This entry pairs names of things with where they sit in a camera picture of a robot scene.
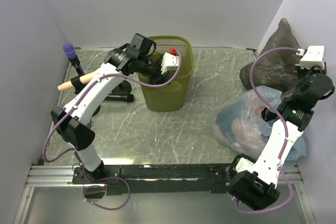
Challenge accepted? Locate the grey translucent trash bag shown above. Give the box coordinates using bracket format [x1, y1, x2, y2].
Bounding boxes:
[253, 18, 300, 92]

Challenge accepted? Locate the translucent bag with clothes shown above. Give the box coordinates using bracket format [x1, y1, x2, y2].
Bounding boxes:
[209, 85, 307, 163]

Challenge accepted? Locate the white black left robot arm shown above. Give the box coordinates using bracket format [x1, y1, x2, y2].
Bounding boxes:
[51, 34, 181, 183]

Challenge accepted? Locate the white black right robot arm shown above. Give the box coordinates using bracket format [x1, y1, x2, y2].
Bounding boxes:
[227, 66, 335, 215]

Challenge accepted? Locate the olive green mesh trash bin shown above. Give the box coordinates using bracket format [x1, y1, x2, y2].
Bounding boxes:
[141, 35, 194, 112]

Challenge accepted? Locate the purple box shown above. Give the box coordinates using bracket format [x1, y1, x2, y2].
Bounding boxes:
[60, 104, 91, 129]

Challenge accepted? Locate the purple microphone on stand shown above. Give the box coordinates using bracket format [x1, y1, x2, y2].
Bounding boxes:
[62, 43, 85, 76]

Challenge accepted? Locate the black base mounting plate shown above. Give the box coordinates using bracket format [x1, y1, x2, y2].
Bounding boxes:
[72, 163, 236, 196]

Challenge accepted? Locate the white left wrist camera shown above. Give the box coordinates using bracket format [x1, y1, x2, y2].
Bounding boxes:
[161, 47, 182, 74]

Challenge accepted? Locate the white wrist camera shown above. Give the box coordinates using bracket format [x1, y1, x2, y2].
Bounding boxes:
[296, 46, 326, 70]
[161, 47, 182, 74]

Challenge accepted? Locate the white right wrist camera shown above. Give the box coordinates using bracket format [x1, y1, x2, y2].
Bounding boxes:
[296, 46, 326, 70]

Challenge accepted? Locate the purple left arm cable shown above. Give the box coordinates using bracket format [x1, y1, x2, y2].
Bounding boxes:
[41, 48, 183, 163]

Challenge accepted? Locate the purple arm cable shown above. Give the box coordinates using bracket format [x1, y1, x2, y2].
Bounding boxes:
[235, 47, 300, 214]
[41, 48, 183, 163]

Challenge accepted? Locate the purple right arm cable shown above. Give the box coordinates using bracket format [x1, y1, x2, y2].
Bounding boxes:
[235, 47, 300, 214]

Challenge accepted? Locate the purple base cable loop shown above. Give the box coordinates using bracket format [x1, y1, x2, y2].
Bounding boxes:
[82, 176, 132, 211]

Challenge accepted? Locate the aluminium rail frame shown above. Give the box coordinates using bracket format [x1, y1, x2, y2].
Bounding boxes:
[14, 166, 316, 223]

